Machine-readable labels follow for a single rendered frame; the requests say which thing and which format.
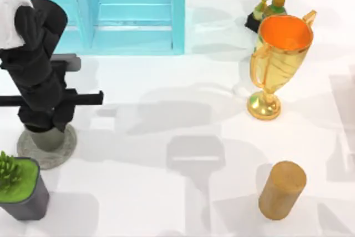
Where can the grey pot green plant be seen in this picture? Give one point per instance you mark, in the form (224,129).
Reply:
(26,192)

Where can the green bottle brown cap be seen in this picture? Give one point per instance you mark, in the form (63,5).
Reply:
(278,6)

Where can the large gold trophy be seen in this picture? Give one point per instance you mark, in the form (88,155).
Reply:
(280,62)

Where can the light blue rack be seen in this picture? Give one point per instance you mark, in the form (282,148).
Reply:
(130,12)

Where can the grey round coaster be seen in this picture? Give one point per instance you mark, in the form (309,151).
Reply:
(68,148)

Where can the grey cup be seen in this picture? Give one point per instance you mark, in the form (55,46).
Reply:
(45,140)

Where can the wooden cylinder cup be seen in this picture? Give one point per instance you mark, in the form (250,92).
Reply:
(281,192)

